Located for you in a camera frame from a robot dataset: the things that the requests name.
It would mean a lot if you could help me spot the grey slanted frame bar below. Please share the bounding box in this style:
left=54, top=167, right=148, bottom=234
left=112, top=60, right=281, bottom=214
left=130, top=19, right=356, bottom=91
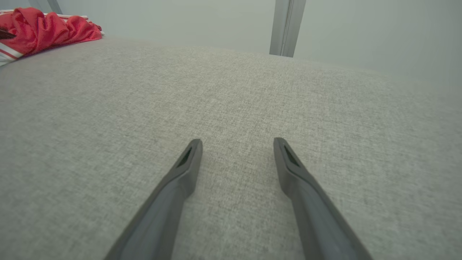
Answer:
left=29, top=0, right=62, bottom=15

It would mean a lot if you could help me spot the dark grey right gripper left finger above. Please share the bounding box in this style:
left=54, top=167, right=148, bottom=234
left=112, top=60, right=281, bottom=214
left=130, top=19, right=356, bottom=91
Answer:
left=105, top=139, right=203, bottom=260

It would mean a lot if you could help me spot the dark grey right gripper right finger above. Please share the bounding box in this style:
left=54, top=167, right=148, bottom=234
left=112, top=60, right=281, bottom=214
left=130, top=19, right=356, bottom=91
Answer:
left=273, top=137, right=373, bottom=260

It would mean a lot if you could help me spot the grey fabric sofa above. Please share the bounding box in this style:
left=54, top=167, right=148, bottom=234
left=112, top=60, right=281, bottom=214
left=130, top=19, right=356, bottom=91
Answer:
left=0, top=36, right=462, bottom=260

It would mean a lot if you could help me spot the red shirt with white sleeves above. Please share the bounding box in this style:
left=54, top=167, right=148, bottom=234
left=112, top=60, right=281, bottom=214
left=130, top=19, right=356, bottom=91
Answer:
left=0, top=7, right=105, bottom=67

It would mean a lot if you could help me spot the grey metal partition post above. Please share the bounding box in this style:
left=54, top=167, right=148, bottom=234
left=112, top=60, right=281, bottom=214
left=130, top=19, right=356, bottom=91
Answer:
left=269, top=0, right=307, bottom=58

